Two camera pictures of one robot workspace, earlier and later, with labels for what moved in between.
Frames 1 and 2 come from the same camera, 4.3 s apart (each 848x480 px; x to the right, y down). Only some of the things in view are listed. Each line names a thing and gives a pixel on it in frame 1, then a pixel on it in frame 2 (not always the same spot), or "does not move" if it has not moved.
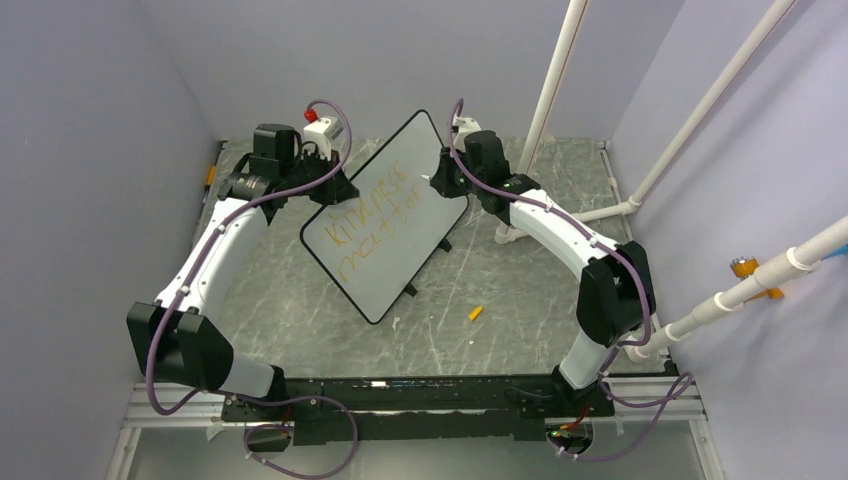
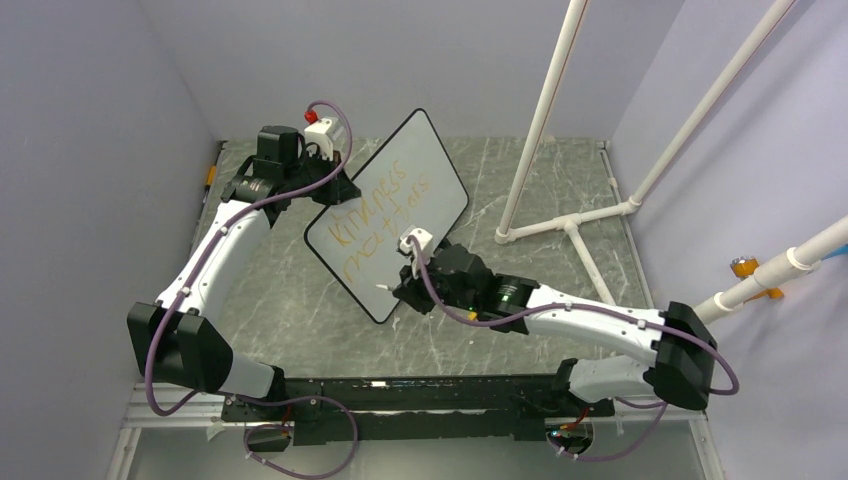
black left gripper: [337, 189] does not move
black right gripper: [441, 179] → [411, 291]
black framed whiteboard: [374, 245] does not move
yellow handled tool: [211, 177] does not move
